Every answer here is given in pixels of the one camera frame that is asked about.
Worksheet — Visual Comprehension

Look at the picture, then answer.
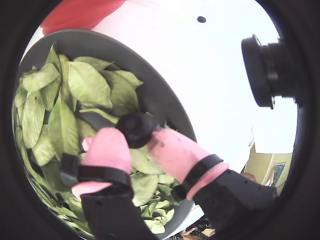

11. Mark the pile of green leaves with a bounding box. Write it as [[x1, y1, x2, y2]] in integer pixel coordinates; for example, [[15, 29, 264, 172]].
[[12, 43, 181, 235]]

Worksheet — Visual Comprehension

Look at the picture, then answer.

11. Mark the dark framed wall picture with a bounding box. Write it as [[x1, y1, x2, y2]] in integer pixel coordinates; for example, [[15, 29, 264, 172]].
[[272, 162, 287, 187]]

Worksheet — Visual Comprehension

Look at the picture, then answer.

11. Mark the dark blueberry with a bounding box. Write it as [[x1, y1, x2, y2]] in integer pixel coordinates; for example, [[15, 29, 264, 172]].
[[116, 112, 156, 150]]

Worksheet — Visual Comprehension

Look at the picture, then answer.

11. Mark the dark grey round bowl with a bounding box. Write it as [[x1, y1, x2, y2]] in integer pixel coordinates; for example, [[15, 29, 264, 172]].
[[13, 29, 198, 238]]

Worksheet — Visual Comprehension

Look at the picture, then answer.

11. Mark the red collapsible silicone cup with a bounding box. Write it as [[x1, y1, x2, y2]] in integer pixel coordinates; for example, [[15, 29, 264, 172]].
[[41, 0, 126, 36]]

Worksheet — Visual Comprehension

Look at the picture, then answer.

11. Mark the pink tipped gripper finger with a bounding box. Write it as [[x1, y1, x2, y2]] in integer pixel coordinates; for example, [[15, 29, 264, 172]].
[[148, 126, 278, 232], [60, 126, 156, 240]]

